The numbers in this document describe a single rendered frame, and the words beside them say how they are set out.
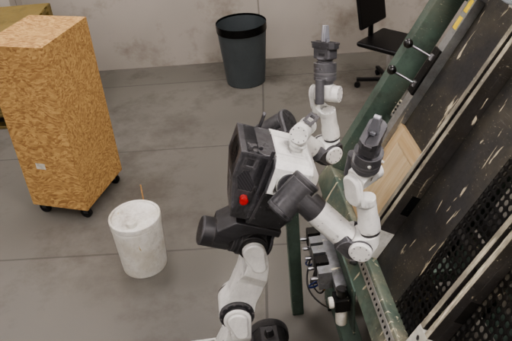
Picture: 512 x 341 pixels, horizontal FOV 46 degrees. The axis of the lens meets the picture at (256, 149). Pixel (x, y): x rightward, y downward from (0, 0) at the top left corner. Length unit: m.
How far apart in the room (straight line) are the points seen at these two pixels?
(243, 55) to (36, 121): 2.17
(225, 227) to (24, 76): 1.96
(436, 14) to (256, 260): 1.22
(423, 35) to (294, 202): 1.03
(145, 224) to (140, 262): 0.24
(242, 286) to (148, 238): 1.18
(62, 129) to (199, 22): 2.56
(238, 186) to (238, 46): 3.41
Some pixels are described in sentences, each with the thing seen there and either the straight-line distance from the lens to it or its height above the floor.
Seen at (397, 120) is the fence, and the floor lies 1.25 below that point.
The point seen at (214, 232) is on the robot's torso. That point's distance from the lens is 2.27.
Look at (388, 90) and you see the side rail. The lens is 2.70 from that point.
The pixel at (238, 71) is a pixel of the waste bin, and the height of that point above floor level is 0.18.
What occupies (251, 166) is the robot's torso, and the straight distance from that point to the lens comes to 2.05.
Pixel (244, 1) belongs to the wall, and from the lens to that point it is 5.98.
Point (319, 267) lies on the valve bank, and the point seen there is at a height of 0.76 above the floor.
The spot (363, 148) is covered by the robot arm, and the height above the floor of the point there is 1.56.
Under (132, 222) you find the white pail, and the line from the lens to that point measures 3.50.
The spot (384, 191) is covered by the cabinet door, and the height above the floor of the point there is 1.05.
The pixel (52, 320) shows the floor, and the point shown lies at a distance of 3.66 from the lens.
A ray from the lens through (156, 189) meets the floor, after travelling 4.41.
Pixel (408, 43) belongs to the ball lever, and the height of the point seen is 1.55.
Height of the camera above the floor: 2.49
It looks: 32 degrees down
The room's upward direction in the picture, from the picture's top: 5 degrees counter-clockwise
